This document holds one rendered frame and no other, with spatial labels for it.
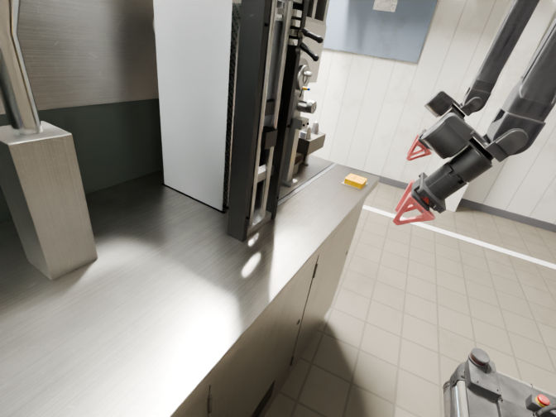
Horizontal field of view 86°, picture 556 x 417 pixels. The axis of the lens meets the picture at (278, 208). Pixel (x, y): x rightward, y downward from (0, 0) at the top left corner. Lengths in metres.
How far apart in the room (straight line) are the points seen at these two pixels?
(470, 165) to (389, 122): 3.02
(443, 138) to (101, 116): 0.82
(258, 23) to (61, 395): 0.64
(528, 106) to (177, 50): 0.73
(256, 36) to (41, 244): 0.53
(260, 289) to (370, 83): 3.18
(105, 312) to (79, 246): 0.15
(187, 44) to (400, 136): 3.08
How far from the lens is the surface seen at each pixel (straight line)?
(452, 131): 0.65
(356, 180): 1.18
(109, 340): 0.59
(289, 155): 1.04
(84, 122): 0.94
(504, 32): 1.15
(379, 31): 3.60
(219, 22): 0.77
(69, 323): 0.64
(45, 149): 0.61
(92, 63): 0.93
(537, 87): 0.65
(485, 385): 1.60
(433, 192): 0.67
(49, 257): 0.69
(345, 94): 3.69
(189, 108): 0.85
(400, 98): 3.61
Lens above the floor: 1.36
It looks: 30 degrees down
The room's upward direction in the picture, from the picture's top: 9 degrees clockwise
